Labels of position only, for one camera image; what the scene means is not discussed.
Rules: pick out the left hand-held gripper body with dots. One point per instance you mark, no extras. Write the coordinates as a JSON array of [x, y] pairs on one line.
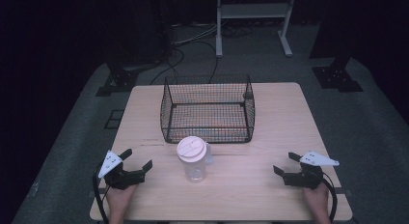
[[119, 177]]

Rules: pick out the person's left hand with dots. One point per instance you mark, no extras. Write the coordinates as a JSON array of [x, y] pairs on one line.
[[119, 200]]

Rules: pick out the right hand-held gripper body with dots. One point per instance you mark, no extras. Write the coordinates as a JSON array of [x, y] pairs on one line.
[[305, 175]]

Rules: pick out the clear plastic pitcher white lid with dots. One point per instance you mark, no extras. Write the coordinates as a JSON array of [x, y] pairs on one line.
[[192, 161]]

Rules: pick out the person's right hand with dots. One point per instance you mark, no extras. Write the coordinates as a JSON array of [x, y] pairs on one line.
[[317, 201]]

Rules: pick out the white metal table frame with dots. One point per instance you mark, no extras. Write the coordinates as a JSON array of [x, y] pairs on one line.
[[254, 22]]

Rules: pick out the black metal stand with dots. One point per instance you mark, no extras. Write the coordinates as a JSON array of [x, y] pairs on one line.
[[119, 79], [337, 74]]

